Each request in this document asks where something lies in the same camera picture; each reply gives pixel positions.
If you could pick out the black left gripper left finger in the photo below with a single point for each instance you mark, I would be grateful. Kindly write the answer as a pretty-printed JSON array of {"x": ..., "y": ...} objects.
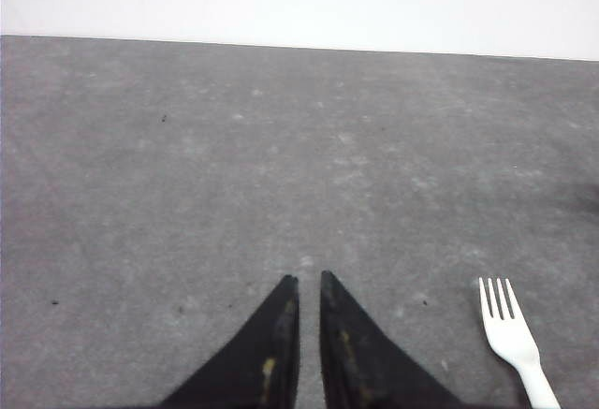
[{"x": 259, "y": 367}]

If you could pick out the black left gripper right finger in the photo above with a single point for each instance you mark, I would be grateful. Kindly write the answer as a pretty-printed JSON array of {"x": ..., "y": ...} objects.
[{"x": 361, "y": 367}]

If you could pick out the white plastic fork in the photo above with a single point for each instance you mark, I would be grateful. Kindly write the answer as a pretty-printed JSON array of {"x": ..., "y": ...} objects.
[{"x": 510, "y": 338}]

